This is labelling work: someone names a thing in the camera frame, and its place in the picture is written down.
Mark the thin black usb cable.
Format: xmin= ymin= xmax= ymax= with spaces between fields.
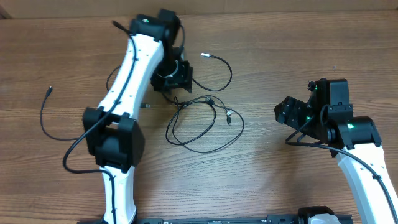
xmin=39 ymin=65 xmax=151 ymax=141

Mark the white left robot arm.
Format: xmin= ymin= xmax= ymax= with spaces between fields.
xmin=83 ymin=9 xmax=193 ymax=223

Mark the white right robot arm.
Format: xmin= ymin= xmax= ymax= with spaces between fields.
xmin=274 ymin=78 xmax=397 ymax=223

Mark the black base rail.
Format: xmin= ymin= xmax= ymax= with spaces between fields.
xmin=77 ymin=214 xmax=354 ymax=224

